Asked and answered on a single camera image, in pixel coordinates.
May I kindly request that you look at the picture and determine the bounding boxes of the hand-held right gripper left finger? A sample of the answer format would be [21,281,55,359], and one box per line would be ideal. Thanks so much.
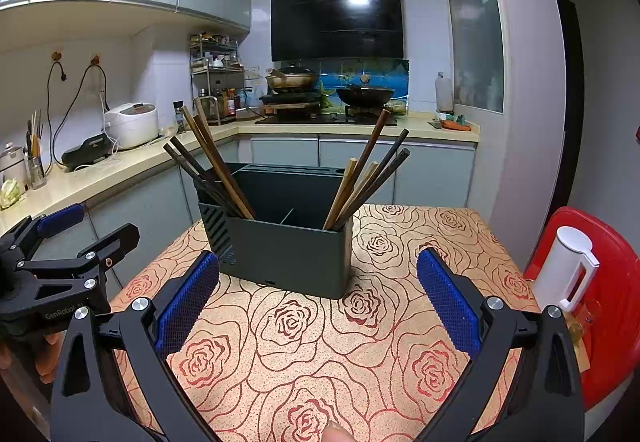
[50,250,221,442]

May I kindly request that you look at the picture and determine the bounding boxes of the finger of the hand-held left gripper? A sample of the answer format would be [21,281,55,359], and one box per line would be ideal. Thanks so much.
[0,203,85,273]
[17,223,140,293]

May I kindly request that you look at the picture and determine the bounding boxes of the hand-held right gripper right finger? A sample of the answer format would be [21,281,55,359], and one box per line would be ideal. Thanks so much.
[416,247,586,442]

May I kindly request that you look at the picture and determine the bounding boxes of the dark brown chopstick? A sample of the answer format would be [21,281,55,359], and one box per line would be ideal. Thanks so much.
[168,137,238,219]

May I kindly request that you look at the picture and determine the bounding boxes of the dark grey utensil holder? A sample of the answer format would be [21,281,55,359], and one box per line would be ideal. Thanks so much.
[194,163,355,300]

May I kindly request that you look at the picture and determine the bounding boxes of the light wooden chopstick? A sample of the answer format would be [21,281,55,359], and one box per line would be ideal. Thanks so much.
[180,106,253,221]
[323,158,358,230]
[192,113,257,219]
[332,162,379,225]

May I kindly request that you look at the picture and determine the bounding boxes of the reddish brown chopstick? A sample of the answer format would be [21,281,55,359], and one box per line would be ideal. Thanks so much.
[327,108,392,229]

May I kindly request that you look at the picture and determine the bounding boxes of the metal cup with utensils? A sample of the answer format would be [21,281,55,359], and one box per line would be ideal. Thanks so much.
[25,110,48,190]

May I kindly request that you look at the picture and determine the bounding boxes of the person's right hand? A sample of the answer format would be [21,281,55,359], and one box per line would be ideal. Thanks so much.
[320,424,358,442]

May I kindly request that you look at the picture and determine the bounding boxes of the napa cabbage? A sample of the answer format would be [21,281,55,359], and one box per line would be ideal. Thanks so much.
[0,178,26,210]

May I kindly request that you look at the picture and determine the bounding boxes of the black countertop grill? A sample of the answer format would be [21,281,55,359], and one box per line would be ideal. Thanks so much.
[61,133,113,171]

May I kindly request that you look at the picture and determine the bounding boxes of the metal pot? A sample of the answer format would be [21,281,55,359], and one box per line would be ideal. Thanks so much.
[0,142,26,183]

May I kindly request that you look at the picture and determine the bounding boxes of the beige kitchen countertop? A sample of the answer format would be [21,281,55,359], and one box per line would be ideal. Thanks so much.
[0,114,481,243]

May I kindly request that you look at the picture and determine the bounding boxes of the rose-printed tablecloth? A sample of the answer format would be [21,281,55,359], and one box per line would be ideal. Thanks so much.
[107,204,543,442]

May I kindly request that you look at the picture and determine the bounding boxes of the white rice cooker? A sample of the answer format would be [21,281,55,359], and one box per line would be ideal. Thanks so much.
[103,102,160,150]

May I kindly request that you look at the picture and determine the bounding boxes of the white electric kettle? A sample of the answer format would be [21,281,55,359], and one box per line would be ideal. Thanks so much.
[532,226,601,313]

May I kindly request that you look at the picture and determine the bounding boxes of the small amber glass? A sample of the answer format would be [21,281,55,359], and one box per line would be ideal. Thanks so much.
[567,299,603,343]

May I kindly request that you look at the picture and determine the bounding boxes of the grey base cabinets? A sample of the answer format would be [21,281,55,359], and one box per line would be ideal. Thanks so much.
[30,134,476,287]

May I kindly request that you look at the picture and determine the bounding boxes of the glass jar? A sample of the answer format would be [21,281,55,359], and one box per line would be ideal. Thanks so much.
[199,96,222,123]

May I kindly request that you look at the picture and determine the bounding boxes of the red plastic chair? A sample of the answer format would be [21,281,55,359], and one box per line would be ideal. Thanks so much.
[522,206,640,410]

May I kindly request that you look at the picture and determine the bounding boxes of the metal spice rack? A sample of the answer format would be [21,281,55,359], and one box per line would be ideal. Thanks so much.
[189,32,246,125]

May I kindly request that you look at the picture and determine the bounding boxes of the white plastic bottle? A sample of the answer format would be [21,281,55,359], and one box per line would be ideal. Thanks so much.
[435,72,455,113]

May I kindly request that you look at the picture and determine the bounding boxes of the black wok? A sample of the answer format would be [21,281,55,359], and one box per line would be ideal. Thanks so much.
[335,76,396,107]

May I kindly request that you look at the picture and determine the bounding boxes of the black glass hob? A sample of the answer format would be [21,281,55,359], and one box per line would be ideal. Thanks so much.
[255,112,401,127]

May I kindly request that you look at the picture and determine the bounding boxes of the bronze frying pan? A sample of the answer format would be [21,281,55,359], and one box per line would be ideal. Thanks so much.
[265,66,321,92]

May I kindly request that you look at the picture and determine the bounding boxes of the blue backsplash picture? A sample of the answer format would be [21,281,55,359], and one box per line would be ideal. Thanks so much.
[317,59,411,115]

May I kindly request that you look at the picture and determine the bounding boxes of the white power cord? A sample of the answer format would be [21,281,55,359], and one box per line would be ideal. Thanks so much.
[75,89,123,170]

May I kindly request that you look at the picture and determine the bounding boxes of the black power cord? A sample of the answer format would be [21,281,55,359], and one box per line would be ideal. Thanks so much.
[52,62,108,167]

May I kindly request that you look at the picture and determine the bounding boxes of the black cord with plug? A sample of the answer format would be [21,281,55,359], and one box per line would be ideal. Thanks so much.
[46,60,68,173]

